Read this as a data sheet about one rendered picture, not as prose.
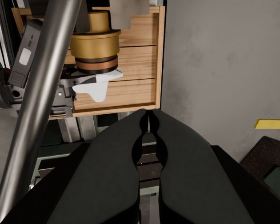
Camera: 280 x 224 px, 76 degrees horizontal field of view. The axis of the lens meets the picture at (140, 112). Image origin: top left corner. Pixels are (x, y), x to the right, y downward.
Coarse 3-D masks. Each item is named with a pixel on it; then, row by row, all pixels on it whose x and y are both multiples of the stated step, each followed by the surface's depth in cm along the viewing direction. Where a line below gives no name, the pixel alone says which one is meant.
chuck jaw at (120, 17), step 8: (112, 0) 27; (120, 0) 27; (128, 0) 27; (136, 0) 27; (144, 0) 27; (112, 8) 27; (120, 8) 27; (128, 8) 27; (136, 8) 27; (144, 8) 28; (112, 16) 28; (120, 16) 28; (128, 16) 28; (112, 24) 28; (120, 24) 28; (128, 24) 28
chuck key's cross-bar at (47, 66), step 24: (72, 0) 7; (48, 24) 7; (72, 24) 8; (48, 48) 7; (48, 72) 8; (24, 96) 8; (48, 96) 8; (24, 120) 8; (24, 144) 8; (24, 168) 8; (0, 192) 8; (24, 192) 8; (0, 216) 8
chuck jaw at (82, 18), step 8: (32, 0) 21; (40, 0) 20; (48, 0) 20; (32, 8) 21; (40, 8) 21; (80, 8) 24; (40, 16) 22; (80, 16) 24; (80, 24) 24; (88, 24) 26; (80, 32) 25
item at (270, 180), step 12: (264, 144) 212; (276, 144) 203; (252, 156) 221; (264, 156) 209; (276, 156) 198; (252, 168) 217; (264, 168) 205; (276, 168) 188; (264, 180) 195; (276, 180) 185; (276, 192) 182
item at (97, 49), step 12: (96, 12) 26; (108, 12) 28; (96, 24) 27; (108, 24) 28; (72, 36) 27; (84, 36) 26; (96, 36) 26; (108, 36) 27; (72, 48) 29; (84, 48) 28; (96, 48) 28; (108, 48) 29; (84, 60) 29; (96, 60) 29; (108, 60) 30; (84, 72) 31; (96, 72) 30
